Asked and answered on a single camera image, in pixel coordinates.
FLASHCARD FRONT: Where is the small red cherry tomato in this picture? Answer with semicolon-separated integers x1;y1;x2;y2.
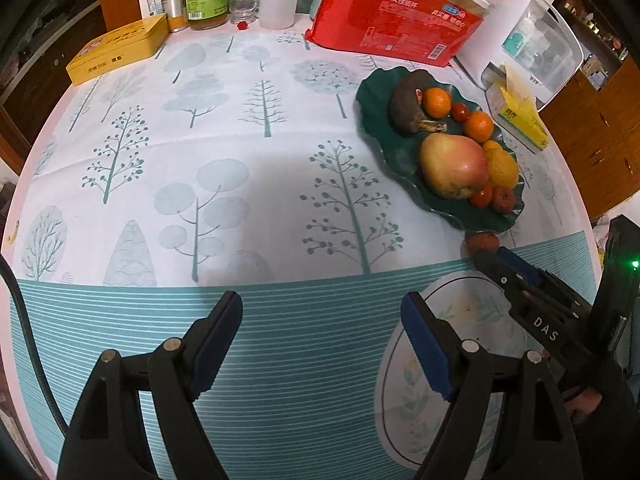
450;103;470;124

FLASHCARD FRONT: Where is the large orange tangerine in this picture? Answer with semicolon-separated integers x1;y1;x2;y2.
422;88;452;119

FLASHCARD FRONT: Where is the dark overripe banana with sticker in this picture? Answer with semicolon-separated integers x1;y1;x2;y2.
387;70;447;136

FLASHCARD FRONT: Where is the dark red lychee fruit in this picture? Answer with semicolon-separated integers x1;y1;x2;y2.
490;185;516;216

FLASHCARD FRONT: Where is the person right hand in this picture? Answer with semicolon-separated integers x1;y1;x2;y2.
564;388;603;425

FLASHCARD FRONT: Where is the red apple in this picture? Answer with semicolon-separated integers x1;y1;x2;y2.
419;133;489;200

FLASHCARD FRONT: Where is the small yellow kumquat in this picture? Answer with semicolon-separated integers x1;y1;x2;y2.
482;140;502;152

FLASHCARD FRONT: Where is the orange tangerine on plate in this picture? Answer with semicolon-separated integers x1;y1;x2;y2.
463;110;495;144

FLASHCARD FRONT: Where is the yellow tissue pack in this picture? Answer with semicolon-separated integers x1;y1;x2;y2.
486;64;549;153

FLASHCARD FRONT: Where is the dark green wavy fruit plate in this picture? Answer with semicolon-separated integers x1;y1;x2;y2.
356;66;525;233

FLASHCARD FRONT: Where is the red paper cup package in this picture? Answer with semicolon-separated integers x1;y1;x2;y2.
305;0;501;67

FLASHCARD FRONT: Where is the patterned teal white tablecloth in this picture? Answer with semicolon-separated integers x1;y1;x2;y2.
2;12;601;480

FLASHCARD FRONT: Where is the yellow tin box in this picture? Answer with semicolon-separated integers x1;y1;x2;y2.
66;14;169;86

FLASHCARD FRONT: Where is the small glass jar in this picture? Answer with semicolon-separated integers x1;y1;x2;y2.
228;0;258;24

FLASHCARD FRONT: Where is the silver metal can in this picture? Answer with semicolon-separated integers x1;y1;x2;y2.
162;0;188;32

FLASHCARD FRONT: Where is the black cable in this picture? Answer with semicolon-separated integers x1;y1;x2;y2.
0;253;68;438

